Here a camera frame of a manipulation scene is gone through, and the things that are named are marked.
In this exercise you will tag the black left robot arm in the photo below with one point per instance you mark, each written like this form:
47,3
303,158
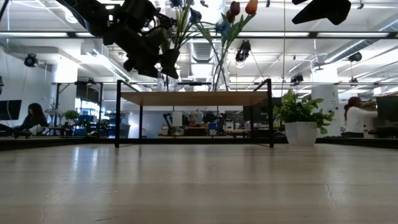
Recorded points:
90,12

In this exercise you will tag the orange artificial tulip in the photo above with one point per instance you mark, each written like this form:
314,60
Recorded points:
251,7

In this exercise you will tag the small background potted plant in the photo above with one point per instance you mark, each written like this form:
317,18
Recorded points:
71,115

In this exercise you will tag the black ceiling spotlight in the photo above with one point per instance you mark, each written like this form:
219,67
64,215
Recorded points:
243,51
297,78
30,60
355,56

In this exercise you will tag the blue artificial flower sprig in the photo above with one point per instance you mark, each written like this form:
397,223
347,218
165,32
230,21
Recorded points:
195,15

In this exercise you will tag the silver ventilation duct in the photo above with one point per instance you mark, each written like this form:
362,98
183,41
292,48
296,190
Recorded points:
202,53

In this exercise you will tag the black monitor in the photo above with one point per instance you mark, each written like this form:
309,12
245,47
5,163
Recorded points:
9,109
388,109

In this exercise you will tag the tall clear glass vase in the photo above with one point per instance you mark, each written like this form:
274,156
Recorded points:
221,81

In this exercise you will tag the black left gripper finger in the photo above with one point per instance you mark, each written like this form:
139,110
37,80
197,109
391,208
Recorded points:
171,63
143,68

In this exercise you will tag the green plant in white pot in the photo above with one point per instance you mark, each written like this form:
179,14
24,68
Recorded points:
300,133

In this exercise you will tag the wooden shelf black metal frame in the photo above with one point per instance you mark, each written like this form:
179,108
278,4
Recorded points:
192,98

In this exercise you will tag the person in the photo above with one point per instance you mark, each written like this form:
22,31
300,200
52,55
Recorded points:
193,119
354,116
34,118

